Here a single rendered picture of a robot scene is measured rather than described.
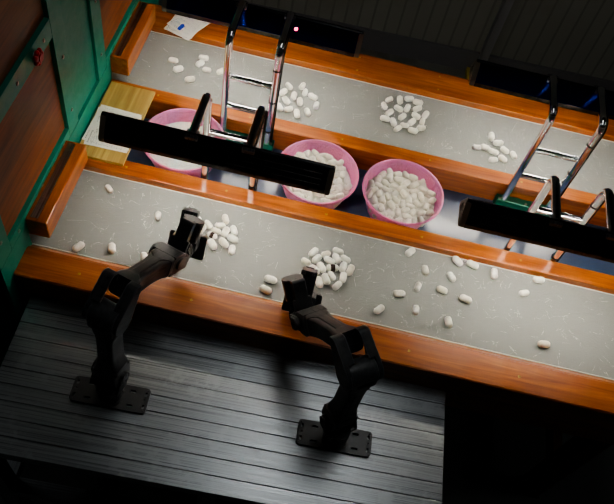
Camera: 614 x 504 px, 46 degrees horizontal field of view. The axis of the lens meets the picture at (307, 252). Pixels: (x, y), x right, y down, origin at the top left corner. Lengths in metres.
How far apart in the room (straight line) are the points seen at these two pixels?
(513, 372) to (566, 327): 0.27
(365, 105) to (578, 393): 1.19
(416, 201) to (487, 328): 0.48
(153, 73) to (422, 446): 1.51
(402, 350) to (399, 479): 0.34
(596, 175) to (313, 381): 1.28
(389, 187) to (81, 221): 0.97
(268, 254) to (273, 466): 0.61
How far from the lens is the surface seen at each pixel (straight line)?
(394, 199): 2.35
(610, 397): 2.21
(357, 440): 1.99
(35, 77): 2.00
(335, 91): 2.63
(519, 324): 2.23
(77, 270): 2.08
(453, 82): 2.77
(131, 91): 2.50
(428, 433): 2.06
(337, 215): 2.23
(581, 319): 2.33
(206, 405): 1.99
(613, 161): 2.81
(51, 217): 2.09
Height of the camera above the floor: 2.51
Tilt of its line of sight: 55 degrees down
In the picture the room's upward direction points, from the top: 15 degrees clockwise
